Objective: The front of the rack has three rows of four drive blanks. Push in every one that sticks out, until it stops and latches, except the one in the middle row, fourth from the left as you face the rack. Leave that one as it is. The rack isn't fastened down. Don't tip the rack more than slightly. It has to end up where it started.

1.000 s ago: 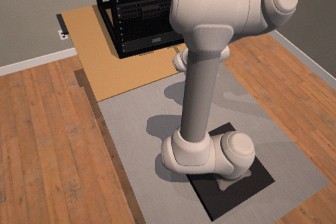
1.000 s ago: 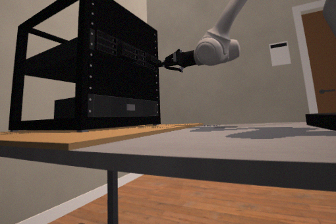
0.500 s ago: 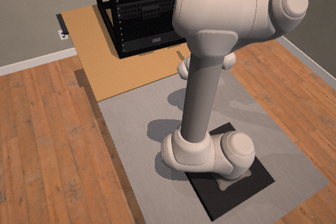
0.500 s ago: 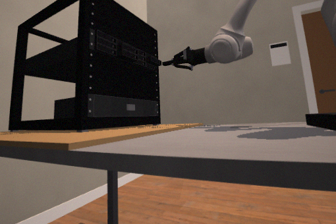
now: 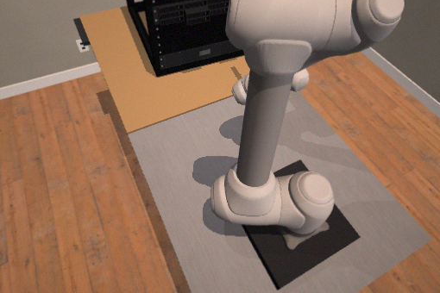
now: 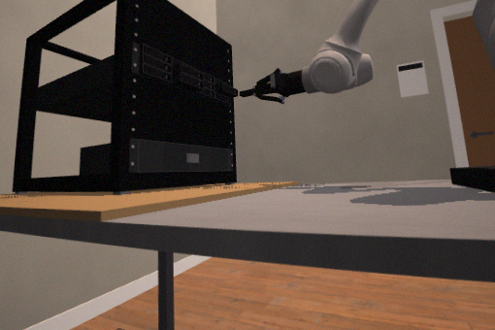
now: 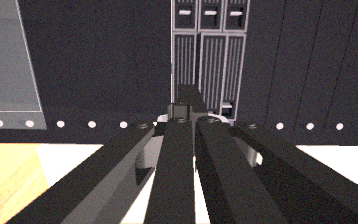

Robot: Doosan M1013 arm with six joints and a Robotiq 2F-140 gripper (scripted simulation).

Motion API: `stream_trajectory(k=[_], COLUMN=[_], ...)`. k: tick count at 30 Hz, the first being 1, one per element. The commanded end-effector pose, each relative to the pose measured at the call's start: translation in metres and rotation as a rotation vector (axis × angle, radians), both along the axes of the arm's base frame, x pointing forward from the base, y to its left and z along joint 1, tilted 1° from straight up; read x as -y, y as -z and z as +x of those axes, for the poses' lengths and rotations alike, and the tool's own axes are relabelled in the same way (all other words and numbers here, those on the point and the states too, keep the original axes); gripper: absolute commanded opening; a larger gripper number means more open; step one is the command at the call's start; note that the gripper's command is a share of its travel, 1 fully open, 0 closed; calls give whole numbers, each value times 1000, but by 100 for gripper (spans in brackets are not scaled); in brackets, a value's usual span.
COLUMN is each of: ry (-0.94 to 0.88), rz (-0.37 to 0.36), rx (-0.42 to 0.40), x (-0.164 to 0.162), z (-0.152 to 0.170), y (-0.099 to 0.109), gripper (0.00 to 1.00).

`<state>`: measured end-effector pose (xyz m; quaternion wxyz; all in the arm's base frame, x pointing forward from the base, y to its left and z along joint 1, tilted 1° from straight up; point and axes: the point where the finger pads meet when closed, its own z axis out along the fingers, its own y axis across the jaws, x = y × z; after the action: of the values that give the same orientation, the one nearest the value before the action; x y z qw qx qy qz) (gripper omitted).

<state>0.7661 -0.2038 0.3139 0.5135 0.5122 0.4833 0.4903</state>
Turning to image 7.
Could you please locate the black metal rack frame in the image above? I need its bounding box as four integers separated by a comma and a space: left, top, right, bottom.
0, 0, 358, 146

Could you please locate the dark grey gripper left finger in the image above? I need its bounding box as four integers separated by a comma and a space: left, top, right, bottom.
4, 84, 196, 224

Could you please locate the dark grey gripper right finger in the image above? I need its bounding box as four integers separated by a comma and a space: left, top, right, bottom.
187, 84, 358, 224

